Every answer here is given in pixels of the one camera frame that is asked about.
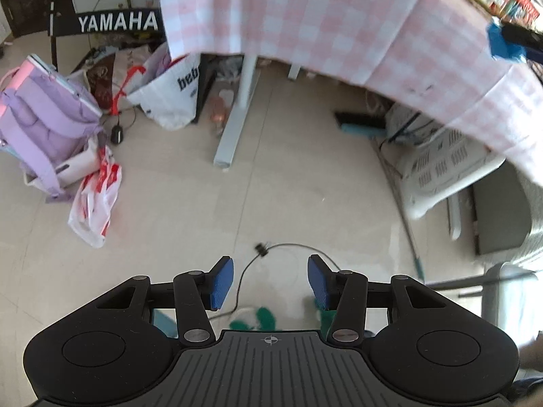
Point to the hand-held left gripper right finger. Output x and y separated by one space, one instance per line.
318 282

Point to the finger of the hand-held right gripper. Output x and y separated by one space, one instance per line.
535 55
526 34

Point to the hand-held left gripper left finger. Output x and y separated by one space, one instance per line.
222 282

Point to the blue pouch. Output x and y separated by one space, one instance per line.
502 44

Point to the pink checked desktop cloth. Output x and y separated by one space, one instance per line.
318 17

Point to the green white slipper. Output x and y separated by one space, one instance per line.
263 318
326 320

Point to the white slotted plastic stool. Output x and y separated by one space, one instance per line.
445 165

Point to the red white plastic bag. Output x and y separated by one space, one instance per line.
95 207

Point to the white desk leg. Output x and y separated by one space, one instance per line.
235 123
293 71

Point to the grey chair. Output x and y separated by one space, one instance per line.
500 212

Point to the black teal broom head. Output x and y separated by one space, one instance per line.
360 125

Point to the black computer mouse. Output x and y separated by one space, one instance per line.
117 135

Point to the white printed shopping bag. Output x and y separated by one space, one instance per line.
169 93

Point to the purple backpack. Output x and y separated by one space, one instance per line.
42 123

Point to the black keyboard stand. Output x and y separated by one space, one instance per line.
118 22

